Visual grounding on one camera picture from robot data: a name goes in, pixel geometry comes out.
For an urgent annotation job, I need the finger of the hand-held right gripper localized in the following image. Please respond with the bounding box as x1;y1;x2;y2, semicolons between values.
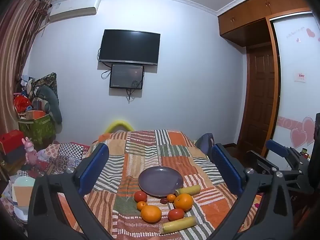
266;139;311;173
246;150;279;174

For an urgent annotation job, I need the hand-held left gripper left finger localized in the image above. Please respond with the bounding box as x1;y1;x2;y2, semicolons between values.
27;142;114;240

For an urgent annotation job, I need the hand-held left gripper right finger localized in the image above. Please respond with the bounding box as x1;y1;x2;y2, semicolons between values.
211;143;293;240

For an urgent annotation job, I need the large orange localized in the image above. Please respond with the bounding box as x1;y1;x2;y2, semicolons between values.
174;193;194;212
141;205;162;224

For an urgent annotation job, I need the red tomato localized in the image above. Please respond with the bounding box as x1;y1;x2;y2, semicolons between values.
134;191;148;203
167;208;185;222

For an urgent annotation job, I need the purple plate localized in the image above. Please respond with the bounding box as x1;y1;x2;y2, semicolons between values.
138;166;184;197

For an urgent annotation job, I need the checkered cloth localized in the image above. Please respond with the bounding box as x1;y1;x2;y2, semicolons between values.
58;142;84;167

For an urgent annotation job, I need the blue chair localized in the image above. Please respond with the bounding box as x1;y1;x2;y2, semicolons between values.
194;133;215;156

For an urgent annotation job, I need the floral cloth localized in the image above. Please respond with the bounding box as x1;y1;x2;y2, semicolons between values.
24;143;84;179

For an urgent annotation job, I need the white wardrobe door with hearts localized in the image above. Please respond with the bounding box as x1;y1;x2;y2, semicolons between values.
265;11;320;171

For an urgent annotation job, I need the striped patchwork blanket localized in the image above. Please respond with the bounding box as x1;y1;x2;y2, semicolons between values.
55;129;266;240

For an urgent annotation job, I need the brown wooden door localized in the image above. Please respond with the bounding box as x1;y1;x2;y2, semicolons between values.
237;45;276;147

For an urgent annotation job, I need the pink plush toy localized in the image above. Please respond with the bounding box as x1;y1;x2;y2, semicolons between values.
22;137;38;166

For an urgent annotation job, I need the orange box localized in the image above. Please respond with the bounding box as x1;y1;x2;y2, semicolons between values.
26;110;47;120

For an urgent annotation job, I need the grey plush toy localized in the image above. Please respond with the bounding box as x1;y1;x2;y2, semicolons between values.
34;85;63;125

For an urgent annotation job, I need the red box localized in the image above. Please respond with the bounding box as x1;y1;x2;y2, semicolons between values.
0;129;26;153

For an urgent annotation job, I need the red bag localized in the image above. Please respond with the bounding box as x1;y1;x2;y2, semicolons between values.
13;96;32;113

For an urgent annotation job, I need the dark patterned cushion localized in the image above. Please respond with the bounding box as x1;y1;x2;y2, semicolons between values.
32;72;59;105

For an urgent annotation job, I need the wooden overhead cabinet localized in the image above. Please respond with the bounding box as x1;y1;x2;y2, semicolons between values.
217;0;313;48

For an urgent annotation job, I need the striped brown curtain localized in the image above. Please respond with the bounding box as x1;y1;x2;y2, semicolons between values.
0;0;52;137

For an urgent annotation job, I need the white air conditioner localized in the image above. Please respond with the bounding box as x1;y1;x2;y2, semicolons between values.
48;0;102;23

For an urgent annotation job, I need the yellow ring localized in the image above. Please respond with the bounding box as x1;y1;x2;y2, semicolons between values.
104;120;135;134

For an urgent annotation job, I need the small black wall monitor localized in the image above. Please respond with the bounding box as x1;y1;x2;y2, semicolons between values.
109;63;145;90

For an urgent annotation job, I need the black wall television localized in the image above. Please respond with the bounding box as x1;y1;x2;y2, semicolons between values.
98;29;161;66

